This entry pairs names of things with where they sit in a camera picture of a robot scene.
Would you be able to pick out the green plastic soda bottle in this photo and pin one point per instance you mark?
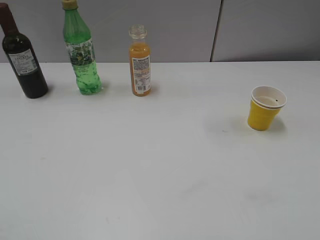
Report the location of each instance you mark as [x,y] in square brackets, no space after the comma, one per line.
[80,49]

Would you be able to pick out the dark red wine bottle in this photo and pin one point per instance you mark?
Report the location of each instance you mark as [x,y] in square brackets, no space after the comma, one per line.
[21,56]

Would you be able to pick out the orange juice bottle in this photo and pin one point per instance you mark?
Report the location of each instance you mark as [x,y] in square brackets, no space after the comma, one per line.
[139,61]

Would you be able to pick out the yellow paper cup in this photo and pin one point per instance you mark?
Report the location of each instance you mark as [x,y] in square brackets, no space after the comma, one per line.
[266,102]

